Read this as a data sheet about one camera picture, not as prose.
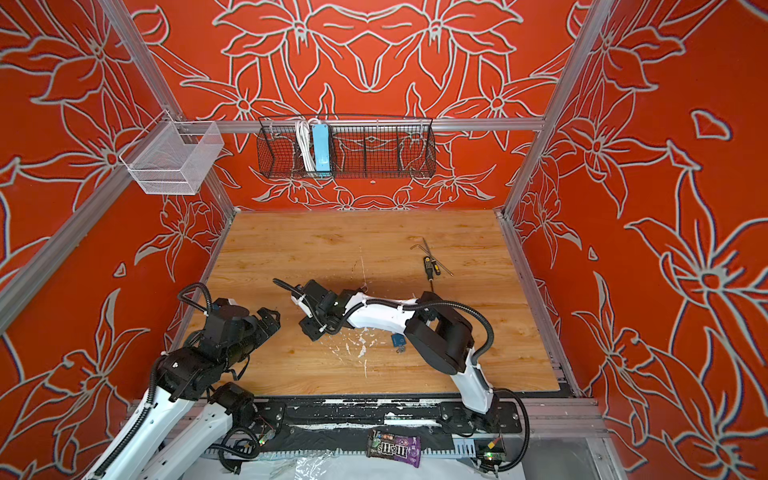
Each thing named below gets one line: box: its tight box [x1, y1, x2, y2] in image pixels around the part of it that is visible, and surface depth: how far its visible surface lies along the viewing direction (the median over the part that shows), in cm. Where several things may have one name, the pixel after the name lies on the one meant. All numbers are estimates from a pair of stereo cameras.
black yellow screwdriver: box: [424, 256, 441, 292], surface depth 103 cm
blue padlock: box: [391, 333, 407, 354], surface depth 87 cm
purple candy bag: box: [366, 428, 422, 468], surface depth 70 cm
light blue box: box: [312, 124, 331, 172], surface depth 91 cm
